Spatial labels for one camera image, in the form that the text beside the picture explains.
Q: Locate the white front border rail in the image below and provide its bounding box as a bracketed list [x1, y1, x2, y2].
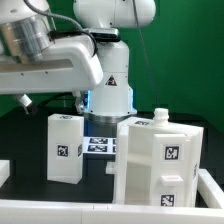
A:
[0, 200, 224, 224]

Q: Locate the white cabinet door panel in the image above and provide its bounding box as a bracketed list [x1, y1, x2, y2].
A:
[149, 134, 198, 207]

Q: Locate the white paper with markers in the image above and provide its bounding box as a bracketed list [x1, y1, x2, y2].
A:
[83, 137, 116, 154]

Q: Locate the black cable on table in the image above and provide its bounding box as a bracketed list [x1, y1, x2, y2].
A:
[38, 91, 78, 108]

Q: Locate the white left border rail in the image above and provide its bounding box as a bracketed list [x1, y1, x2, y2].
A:
[0, 160, 10, 188]

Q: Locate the white right border rail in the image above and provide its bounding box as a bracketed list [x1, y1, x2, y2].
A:
[198, 169, 224, 209]

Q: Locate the black camera on stand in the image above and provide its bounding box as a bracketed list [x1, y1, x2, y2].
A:
[85, 28, 121, 42]

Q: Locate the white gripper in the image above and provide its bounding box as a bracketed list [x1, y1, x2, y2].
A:
[0, 35, 103, 115]

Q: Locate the white border rail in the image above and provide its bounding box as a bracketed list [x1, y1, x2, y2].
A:
[0, 160, 10, 188]
[198, 169, 224, 209]
[0, 200, 224, 224]

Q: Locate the white cabinet top block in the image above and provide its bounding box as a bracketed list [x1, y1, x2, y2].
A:
[47, 114, 84, 184]

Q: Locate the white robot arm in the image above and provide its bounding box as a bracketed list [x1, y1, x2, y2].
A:
[0, 0, 156, 123]

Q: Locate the white cabinet box body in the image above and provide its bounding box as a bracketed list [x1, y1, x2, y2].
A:
[106, 108, 203, 206]

